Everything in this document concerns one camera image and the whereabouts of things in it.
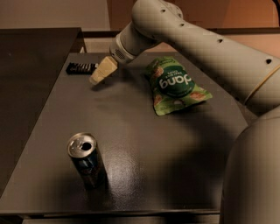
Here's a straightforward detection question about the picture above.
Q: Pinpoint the dark blue drink can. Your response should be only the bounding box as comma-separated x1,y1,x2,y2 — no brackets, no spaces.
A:
67,132,106,189

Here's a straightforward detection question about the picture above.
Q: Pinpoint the green dang chips bag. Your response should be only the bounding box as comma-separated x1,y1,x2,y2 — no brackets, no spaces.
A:
145,57,213,116

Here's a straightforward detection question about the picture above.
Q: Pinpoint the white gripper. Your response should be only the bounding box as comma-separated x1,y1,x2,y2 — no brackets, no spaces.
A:
89,31,136,85

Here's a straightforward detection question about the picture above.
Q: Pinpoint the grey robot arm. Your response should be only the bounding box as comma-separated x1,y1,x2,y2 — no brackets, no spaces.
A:
90,0,280,224

